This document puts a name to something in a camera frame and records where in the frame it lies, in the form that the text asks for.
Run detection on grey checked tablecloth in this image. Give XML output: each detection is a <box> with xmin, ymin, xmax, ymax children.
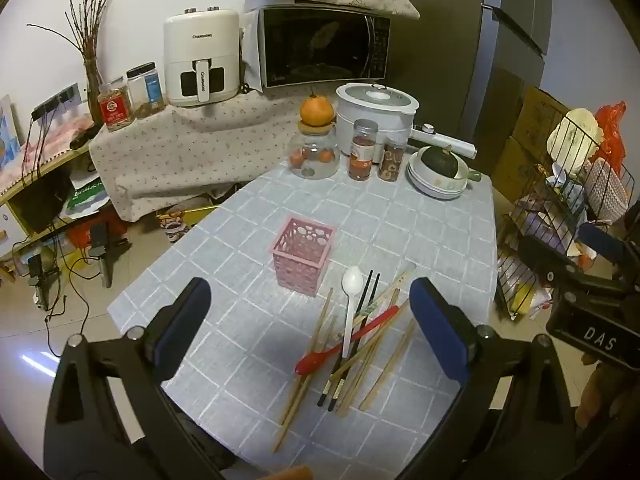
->
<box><xmin>107</xmin><ymin>152</ymin><xmax>498</xmax><ymax>476</ymax></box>

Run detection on glass vase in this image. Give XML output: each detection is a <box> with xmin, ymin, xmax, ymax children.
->
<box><xmin>84</xmin><ymin>57</ymin><xmax>107</xmax><ymax>126</ymax></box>

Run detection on red label jar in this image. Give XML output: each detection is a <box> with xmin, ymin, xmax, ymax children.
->
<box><xmin>96</xmin><ymin>77</ymin><xmax>133</xmax><ymax>132</ymax></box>

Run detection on black gripper stand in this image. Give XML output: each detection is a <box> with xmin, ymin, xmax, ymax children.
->
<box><xmin>25</xmin><ymin>255</ymin><xmax>63</xmax><ymax>311</ymax></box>
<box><xmin>87</xmin><ymin>222</ymin><xmax>131</xmax><ymax>288</ymax></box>

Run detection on white air fryer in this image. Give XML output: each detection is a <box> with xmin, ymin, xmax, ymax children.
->
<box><xmin>162</xmin><ymin>6</ymin><xmax>241</xmax><ymax>107</ymax></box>

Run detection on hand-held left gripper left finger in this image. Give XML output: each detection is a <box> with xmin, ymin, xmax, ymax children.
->
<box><xmin>42</xmin><ymin>276</ymin><xmax>226</xmax><ymax>480</ymax></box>

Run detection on power strip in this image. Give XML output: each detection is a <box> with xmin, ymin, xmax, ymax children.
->
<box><xmin>31</xmin><ymin>82</ymin><xmax>83</xmax><ymax>121</ymax></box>

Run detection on white plastic spoon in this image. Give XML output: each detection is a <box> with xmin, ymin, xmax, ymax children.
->
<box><xmin>341</xmin><ymin>266</ymin><xmax>364</xmax><ymax>359</ymax></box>

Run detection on black microwave oven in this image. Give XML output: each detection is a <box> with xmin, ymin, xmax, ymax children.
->
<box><xmin>243</xmin><ymin>4</ymin><xmax>392</xmax><ymax>92</ymax></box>

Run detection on black wire rack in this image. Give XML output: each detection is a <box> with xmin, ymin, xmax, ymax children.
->
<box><xmin>495</xmin><ymin>110</ymin><xmax>636</xmax><ymax>321</ymax></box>

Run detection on cream round mat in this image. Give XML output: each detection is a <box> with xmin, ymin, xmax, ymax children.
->
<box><xmin>547</xmin><ymin>107</ymin><xmax>605</xmax><ymax>171</ymax></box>

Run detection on green and white bag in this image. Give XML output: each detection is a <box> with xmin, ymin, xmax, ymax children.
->
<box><xmin>67</xmin><ymin>180</ymin><xmax>108</xmax><ymax>211</ymax></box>

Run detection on blue label jar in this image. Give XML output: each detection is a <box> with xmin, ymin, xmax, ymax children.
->
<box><xmin>126</xmin><ymin>62</ymin><xmax>166</xmax><ymax>120</ymax></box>

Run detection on red plastic spoon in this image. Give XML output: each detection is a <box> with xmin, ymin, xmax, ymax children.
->
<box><xmin>295</xmin><ymin>305</ymin><xmax>400</xmax><ymax>375</ymax></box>

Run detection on floral cabinet cloth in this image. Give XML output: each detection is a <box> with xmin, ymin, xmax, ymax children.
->
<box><xmin>89</xmin><ymin>90</ymin><xmax>321</xmax><ymax>223</ymax></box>

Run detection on grey refrigerator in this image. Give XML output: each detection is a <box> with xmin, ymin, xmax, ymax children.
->
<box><xmin>377</xmin><ymin>0</ymin><xmax>551</xmax><ymax>171</ymax></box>

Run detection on person's right hand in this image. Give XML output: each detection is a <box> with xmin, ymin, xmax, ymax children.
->
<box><xmin>575</xmin><ymin>355</ymin><xmax>626</xmax><ymax>428</ymax></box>

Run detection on black floor cable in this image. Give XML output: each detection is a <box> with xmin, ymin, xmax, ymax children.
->
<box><xmin>45</xmin><ymin>260</ymin><xmax>101</xmax><ymax>356</ymax></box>

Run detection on black chopstick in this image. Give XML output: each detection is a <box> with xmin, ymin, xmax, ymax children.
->
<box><xmin>327</xmin><ymin>273</ymin><xmax>382</xmax><ymax>412</ymax></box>
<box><xmin>317</xmin><ymin>270</ymin><xmax>374</xmax><ymax>407</ymax></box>

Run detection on dried branches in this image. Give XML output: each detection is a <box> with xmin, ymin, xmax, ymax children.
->
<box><xmin>27</xmin><ymin>0</ymin><xmax>121</xmax><ymax>68</ymax></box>

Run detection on white pot handle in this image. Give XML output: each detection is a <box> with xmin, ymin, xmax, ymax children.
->
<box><xmin>410</xmin><ymin>123</ymin><xmax>477</xmax><ymax>157</ymax></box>

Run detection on brown contents jar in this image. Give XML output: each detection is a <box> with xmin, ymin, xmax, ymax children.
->
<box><xmin>377</xmin><ymin>140</ymin><xmax>407</xmax><ymax>182</ymax></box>

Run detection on green squash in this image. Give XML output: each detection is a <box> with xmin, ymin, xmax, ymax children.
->
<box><xmin>420</xmin><ymin>146</ymin><xmax>463</xmax><ymax>179</ymax></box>

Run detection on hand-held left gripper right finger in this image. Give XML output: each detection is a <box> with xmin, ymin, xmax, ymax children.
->
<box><xmin>409</xmin><ymin>276</ymin><xmax>578</xmax><ymax>480</ymax></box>

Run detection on orange fruit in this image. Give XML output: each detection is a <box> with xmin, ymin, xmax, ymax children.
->
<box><xmin>300</xmin><ymin>91</ymin><xmax>335</xmax><ymax>127</ymax></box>

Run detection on pile of wooden chopsticks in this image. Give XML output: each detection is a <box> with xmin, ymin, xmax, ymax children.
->
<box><xmin>271</xmin><ymin>264</ymin><xmax>418</xmax><ymax>453</ymax></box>

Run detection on cardboard box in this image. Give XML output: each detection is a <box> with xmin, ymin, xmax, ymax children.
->
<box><xmin>492</xmin><ymin>137</ymin><xmax>541</xmax><ymax>201</ymax></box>
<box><xmin>510</xmin><ymin>85</ymin><xmax>573</xmax><ymax>153</ymax></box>

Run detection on wooden shelf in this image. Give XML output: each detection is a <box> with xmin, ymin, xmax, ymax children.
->
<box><xmin>0</xmin><ymin>145</ymin><xmax>96</xmax><ymax>271</ymax></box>

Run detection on yellow printed box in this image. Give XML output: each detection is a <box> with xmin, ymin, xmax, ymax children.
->
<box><xmin>156</xmin><ymin>205</ymin><xmax>226</xmax><ymax>243</ymax></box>

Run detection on stack of white bowls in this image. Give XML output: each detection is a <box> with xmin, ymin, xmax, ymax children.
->
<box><xmin>406</xmin><ymin>146</ymin><xmax>483</xmax><ymax>201</ymax></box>

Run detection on pink perforated utensil basket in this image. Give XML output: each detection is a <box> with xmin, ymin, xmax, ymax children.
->
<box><xmin>272</xmin><ymin>216</ymin><xmax>335</xmax><ymax>297</ymax></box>

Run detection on round glass jar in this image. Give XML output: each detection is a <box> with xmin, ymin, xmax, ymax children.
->
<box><xmin>287</xmin><ymin>130</ymin><xmax>341</xmax><ymax>181</ymax></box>

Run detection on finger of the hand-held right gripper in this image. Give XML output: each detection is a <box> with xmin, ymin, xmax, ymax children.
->
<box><xmin>579</xmin><ymin>222</ymin><xmax>640</xmax><ymax>281</ymax></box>
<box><xmin>516</xmin><ymin>236</ymin><xmax>632</xmax><ymax>302</ymax></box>

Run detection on white rice cooker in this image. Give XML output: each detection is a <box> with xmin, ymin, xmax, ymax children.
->
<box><xmin>335</xmin><ymin>82</ymin><xmax>420</xmax><ymax>153</ymax></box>

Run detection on red spice jar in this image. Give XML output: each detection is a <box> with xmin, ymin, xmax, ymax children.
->
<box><xmin>348</xmin><ymin>119</ymin><xmax>379</xmax><ymax>181</ymax></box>

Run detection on red plastic bag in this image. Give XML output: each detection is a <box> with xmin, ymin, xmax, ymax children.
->
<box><xmin>595</xmin><ymin>101</ymin><xmax>628</xmax><ymax>178</ymax></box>

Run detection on pink patterned cloth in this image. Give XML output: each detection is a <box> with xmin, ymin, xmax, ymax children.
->
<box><xmin>0</xmin><ymin>115</ymin><xmax>96</xmax><ymax>196</ymax></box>

